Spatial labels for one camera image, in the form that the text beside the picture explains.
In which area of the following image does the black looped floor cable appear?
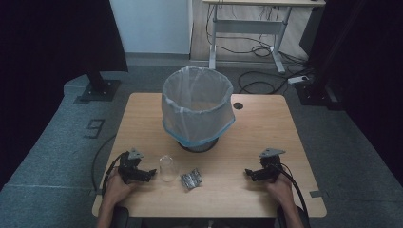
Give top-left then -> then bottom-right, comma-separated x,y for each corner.
237,69 -> 315,96

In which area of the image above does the black cable tangle under desk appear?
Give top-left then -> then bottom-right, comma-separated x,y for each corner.
204,4 -> 310,65

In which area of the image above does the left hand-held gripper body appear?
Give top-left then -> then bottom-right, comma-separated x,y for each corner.
118,147 -> 150,185

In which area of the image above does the clear plastic cup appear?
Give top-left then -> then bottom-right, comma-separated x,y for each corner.
158,154 -> 180,183

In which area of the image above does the white panel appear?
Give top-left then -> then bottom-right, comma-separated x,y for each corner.
108,0 -> 194,56

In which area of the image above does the silver foil wrapper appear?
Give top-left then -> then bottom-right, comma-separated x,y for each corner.
180,167 -> 204,191

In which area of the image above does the white power strip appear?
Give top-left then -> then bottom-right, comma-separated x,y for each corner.
287,75 -> 310,86

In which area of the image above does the person's left hand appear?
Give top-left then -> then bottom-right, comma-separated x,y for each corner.
102,166 -> 138,207

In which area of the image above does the black mesh trash bin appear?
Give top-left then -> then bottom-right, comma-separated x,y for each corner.
176,137 -> 220,154

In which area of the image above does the black stand with base plate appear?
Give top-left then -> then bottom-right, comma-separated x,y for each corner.
294,0 -> 369,111
78,69 -> 123,103

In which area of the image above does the white desk frame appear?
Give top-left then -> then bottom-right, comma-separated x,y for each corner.
201,0 -> 327,75

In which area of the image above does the black curtain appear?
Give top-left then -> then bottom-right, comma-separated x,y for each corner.
0,0 -> 129,191
298,0 -> 403,180

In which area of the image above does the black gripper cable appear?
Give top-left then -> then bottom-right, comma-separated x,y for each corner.
272,162 -> 310,222
90,134 -> 126,198

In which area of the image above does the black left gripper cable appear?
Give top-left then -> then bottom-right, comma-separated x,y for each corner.
90,134 -> 126,198

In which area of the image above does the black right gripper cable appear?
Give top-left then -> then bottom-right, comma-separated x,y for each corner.
272,162 -> 310,222

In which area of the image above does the person's right hand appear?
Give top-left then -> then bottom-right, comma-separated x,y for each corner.
265,172 -> 295,207

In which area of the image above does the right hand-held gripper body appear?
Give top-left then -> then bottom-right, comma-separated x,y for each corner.
258,147 -> 286,183

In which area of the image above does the trash bin with plastic liner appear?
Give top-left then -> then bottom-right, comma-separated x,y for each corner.
161,66 -> 237,148

